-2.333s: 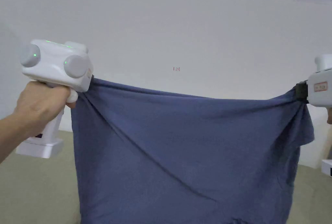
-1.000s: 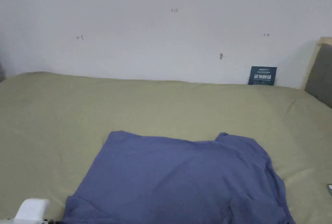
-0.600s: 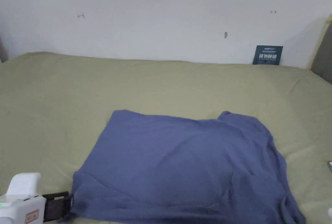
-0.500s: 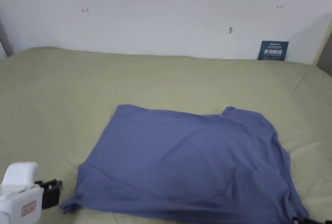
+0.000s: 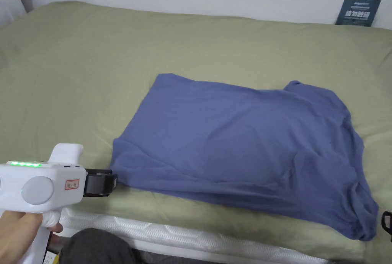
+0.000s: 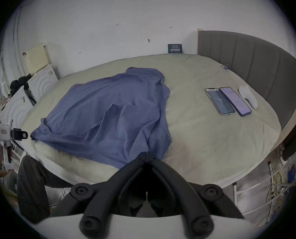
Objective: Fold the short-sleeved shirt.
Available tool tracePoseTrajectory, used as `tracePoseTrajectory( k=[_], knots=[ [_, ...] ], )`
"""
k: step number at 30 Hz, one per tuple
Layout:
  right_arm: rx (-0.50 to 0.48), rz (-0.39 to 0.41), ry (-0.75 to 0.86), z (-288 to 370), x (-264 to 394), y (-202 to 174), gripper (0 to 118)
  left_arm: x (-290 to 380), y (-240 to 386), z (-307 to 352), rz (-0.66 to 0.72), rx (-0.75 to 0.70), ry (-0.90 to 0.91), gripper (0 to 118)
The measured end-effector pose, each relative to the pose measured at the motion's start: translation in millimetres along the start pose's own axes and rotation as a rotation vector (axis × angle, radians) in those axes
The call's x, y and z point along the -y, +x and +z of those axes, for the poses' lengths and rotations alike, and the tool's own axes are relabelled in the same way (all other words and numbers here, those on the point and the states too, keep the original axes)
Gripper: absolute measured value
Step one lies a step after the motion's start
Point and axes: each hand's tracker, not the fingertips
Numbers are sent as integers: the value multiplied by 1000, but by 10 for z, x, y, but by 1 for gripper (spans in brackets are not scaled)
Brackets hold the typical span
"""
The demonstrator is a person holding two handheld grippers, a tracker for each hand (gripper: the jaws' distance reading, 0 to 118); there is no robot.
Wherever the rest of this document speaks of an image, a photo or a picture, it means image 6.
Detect white carved panel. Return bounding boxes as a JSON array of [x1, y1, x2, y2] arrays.
[[1, 90, 35, 130], [28, 64, 59, 103]]

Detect grey padded headboard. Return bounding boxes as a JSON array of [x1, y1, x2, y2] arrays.
[[197, 30, 296, 130]]

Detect phone with grey case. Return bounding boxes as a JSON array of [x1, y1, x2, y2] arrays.
[[205, 88, 235, 116]]

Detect pale yellow foam panel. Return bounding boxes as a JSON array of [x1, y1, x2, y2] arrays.
[[23, 43, 52, 76]]

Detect phone with purple case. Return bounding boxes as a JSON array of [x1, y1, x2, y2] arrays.
[[219, 86, 252, 117]]

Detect white hand controller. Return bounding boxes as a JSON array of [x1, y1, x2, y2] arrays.
[[238, 85, 258, 109]]

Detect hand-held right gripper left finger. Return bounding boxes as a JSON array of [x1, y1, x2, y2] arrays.
[[49, 157, 148, 236]]

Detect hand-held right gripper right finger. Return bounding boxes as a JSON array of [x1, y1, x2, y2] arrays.
[[147, 157, 244, 236]]

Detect person's legs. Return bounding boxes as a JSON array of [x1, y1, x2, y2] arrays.
[[16, 155, 75, 225]]

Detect dark card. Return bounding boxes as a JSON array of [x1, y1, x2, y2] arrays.
[[167, 43, 183, 54]]

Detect blue shirt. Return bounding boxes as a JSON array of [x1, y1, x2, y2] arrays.
[[30, 67, 173, 170]]

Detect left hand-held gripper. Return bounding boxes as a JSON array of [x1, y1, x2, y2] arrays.
[[0, 123, 29, 164]]

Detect bundle of cables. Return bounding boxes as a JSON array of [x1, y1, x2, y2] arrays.
[[265, 156, 296, 227]]

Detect bed with beige sheet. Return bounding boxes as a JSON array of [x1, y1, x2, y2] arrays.
[[21, 53, 282, 187]]

